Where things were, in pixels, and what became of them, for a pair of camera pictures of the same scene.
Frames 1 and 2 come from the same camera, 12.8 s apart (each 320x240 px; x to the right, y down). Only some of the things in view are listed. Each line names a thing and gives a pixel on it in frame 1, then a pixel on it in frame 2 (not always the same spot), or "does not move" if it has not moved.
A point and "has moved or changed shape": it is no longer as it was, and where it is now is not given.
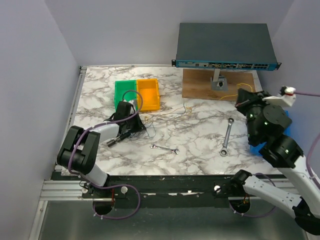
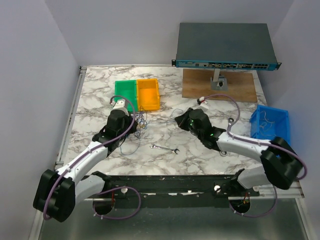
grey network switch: (237, 46) does not move
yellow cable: (190, 108) has moved or changed shape
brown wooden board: (196, 84) does not move
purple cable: (136, 133) to (143, 121)
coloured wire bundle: (161, 114) to (151, 123)
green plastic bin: (125, 90) does not move
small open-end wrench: (153, 146) does not move
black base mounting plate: (173, 191) does not move
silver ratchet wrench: (223, 151) does not move
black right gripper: (243, 97) to (182, 120)
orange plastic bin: (149, 89) does not move
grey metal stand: (219, 82) does not move
